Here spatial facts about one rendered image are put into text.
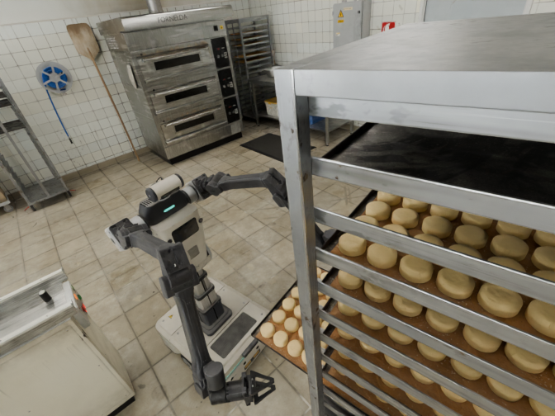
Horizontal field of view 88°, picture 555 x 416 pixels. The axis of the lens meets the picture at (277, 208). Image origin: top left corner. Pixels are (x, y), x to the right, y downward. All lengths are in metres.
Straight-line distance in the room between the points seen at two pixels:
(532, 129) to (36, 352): 1.77
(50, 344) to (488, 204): 1.69
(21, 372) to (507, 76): 1.84
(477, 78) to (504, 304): 0.32
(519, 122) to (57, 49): 5.40
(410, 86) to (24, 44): 5.31
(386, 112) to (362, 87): 0.05
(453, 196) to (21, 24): 5.38
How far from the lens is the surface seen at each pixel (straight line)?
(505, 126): 0.34
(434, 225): 0.62
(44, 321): 1.67
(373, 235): 0.45
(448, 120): 0.35
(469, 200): 0.38
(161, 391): 2.26
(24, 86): 5.47
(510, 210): 0.38
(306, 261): 0.52
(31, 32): 5.47
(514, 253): 0.61
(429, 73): 0.31
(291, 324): 1.09
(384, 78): 0.32
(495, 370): 0.57
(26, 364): 1.79
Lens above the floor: 1.88
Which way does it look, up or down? 34 degrees down
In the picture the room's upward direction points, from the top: 8 degrees counter-clockwise
